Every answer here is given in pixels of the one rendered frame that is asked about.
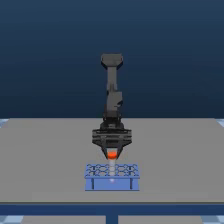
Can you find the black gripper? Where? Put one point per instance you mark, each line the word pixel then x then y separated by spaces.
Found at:
pixel 112 136

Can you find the blue test tube rack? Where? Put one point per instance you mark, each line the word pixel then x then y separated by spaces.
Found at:
pixel 112 178

